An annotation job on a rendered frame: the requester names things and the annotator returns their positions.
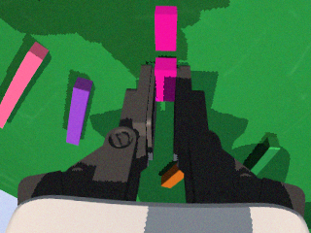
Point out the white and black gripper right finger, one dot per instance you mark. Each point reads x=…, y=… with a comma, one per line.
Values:
x=213, y=174

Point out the pink rod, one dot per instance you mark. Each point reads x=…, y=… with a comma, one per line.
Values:
x=24, y=73

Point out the purple rod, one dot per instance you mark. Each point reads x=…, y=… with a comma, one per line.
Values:
x=80, y=96

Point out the green rod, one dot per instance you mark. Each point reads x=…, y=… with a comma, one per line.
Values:
x=262, y=156

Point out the orange rod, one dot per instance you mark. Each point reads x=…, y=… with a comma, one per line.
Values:
x=171, y=177

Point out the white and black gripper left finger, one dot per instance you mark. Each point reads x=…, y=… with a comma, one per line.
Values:
x=106, y=172

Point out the magenta rod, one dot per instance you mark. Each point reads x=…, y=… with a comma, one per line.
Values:
x=165, y=27
x=165, y=79

